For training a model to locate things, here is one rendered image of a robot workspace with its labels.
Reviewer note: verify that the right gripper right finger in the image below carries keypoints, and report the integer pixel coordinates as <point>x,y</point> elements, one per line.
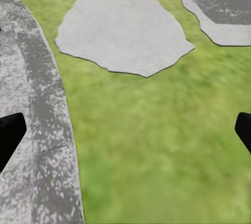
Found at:
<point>243,128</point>

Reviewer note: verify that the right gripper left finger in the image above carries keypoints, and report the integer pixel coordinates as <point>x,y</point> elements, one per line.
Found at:
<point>12,130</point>

